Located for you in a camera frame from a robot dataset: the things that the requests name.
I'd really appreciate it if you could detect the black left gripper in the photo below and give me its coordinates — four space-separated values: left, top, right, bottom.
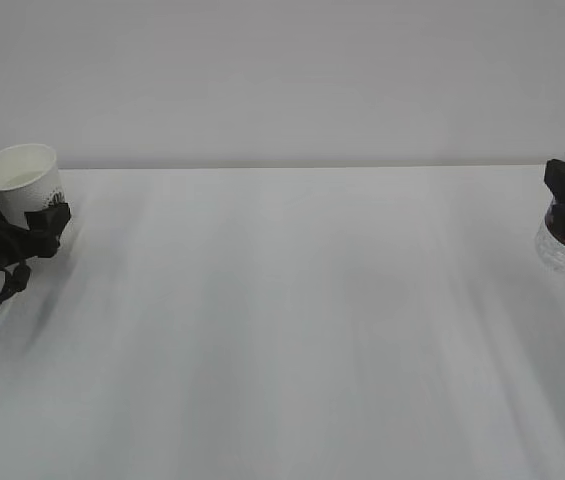
0 202 71 295

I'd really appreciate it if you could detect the white paper cup green logo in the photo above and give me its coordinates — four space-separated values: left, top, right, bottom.
0 144 65 229

